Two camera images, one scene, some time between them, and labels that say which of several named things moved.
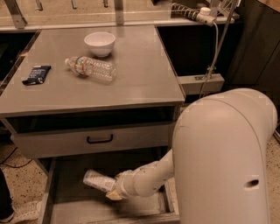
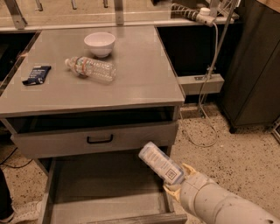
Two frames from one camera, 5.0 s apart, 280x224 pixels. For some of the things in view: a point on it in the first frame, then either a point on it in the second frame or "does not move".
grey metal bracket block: [193, 84] does not move
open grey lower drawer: [68, 199] does not move
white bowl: [101, 43] does not move
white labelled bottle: [100, 180] → [155, 157]
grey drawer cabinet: [88, 98] does not move
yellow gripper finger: [114, 195] → [176, 193]
